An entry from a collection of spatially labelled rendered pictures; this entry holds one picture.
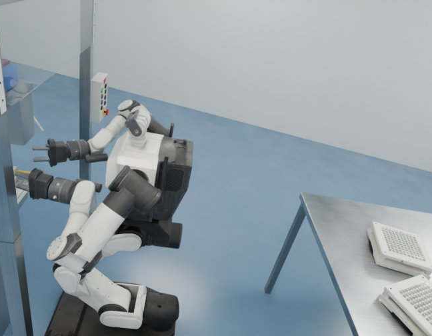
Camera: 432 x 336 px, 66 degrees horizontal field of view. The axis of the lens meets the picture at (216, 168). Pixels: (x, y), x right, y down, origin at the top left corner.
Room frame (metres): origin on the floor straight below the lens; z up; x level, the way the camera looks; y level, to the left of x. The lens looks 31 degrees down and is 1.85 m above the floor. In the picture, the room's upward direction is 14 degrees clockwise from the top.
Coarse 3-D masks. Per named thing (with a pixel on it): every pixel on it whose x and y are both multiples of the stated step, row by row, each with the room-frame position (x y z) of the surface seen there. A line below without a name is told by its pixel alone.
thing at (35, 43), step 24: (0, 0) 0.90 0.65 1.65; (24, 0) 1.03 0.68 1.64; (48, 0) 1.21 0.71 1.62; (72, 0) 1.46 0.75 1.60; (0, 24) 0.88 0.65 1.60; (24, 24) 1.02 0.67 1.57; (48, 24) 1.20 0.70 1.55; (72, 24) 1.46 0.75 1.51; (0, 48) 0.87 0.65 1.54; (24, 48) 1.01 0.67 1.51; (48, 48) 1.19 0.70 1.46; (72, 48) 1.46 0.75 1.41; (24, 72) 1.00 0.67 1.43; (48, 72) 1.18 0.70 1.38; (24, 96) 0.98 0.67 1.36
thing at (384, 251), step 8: (376, 224) 1.42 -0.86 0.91; (376, 232) 1.36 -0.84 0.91; (408, 232) 1.42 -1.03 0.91; (376, 240) 1.31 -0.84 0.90; (384, 240) 1.31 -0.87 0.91; (384, 248) 1.24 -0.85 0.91; (424, 248) 1.32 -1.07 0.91; (384, 256) 1.20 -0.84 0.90; (392, 256) 1.20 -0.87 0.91; (400, 256) 1.22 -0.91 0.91; (408, 256) 1.23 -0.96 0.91; (408, 264) 1.19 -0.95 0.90; (416, 264) 1.19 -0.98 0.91; (424, 264) 1.20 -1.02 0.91
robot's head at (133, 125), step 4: (132, 112) 1.08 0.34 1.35; (136, 112) 1.07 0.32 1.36; (128, 116) 1.06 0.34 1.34; (136, 116) 1.04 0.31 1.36; (128, 120) 1.02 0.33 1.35; (132, 120) 1.01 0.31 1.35; (128, 124) 1.01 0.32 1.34; (132, 124) 1.01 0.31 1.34; (136, 124) 1.01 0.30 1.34; (140, 124) 1.03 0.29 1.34; (128, 128) 1.02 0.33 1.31; (132, 128) 1.01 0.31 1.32; (136, 128) 1.01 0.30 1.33; (140, 128) 1.02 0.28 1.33; (144, 128) 1.03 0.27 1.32; (132, 132) 1.01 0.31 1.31; (136, 132) 1.02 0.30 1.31; (140, 132) 1.01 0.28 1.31; (144, 132) 1.03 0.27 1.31; (132, 136) 1.02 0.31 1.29; (136, 136) 1.01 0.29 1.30; (140, 136) 1.02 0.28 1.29
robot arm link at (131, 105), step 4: (128, 100) 1.53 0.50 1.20; (136, 100) 1.52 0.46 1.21; (120, 104) 1.51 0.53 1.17; (124, 104) 1.50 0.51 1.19; (128, 104) 1.48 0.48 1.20; (132, 104) 1.49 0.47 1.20; (136, 104) 1.48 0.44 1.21; (140, 104) 1.52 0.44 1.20; (120, 108) 1.47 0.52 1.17; (124, 108) 1.47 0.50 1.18; (128, 108) 1.46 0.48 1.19; (132, 108) 1.46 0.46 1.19; (136, 108) 1.45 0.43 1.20; (140, 108) 1.44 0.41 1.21; (144, 108) 1.46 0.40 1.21; (148, 112) 1.41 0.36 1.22; (132, 116) 1.41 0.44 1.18
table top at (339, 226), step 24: (312, 216) 1.46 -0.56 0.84; (336, 216) 1.51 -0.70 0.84; (360, 216) 1.57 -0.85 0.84; (384, 216) 1.64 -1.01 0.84; (408, 216) 1.70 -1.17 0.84; (336, 240) 1.31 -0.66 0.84; (360, 240) 1.36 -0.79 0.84; (336, 264) 1.14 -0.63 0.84; (360, 264) 1.18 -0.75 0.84; (336, 288) 1.02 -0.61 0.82; (360, 288) 1.03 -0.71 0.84; (360, 312) 0.91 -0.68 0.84; (384, 312) 0.93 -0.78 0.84
